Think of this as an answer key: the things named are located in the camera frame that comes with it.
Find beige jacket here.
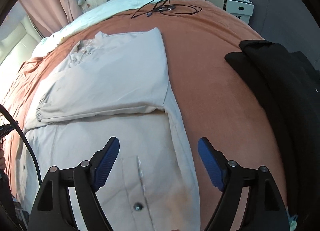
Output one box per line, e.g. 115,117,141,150
23,28,200,230

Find person's left hand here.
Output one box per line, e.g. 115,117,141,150
0,148,6,170

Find cream padded headboard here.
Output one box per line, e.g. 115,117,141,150
1,15,42,66

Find orange bed cover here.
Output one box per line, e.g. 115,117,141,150
0,0,288,231

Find black garment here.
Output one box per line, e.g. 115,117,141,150
225,40,319,215

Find left pink curtain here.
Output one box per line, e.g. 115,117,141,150
19,0,82,37

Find cream nightstand with drawers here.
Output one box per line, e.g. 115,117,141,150
207,0,254,24

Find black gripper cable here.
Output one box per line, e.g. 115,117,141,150
0,103,43,187

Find black cable on bed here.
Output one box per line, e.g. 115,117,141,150
131,0,203,19

